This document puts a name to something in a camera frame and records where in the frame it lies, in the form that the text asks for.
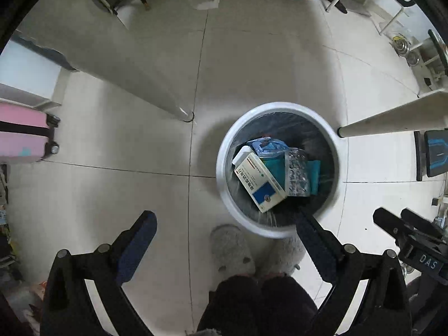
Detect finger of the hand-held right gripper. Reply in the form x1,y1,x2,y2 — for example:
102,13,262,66
401,208,448,244
373,207,415,244

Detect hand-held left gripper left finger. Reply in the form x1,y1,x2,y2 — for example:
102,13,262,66
40,211,157,336

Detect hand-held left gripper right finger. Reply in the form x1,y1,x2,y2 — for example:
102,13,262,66
296,211,412,336

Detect silver blister pack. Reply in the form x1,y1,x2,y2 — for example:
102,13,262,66
284,149,311,197

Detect white and blue medicine box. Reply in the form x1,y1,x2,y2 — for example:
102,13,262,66
233,146,287,213

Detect white round trash bin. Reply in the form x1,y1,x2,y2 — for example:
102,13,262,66
216,102,341,239

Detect blue plastic packet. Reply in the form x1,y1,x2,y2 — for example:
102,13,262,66
248,137,289,158

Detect grey fluffy slipper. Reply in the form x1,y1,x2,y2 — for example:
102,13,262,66
210,225,256,281
259,237,306,277

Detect black device with blue lines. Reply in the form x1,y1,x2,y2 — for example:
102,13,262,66
414,129,448,181

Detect person's dark trousers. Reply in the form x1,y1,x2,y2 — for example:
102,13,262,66
198,275,317,336

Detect white table leg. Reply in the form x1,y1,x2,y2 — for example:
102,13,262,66
14,30,194,122
338,91,448,138

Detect pink suitcase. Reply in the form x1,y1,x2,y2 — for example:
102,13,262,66
0,101,60,163

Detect metal dumbbell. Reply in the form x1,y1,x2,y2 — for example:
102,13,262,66
391,35,422,67

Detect black frame chair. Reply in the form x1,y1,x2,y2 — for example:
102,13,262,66
428,29,448,68

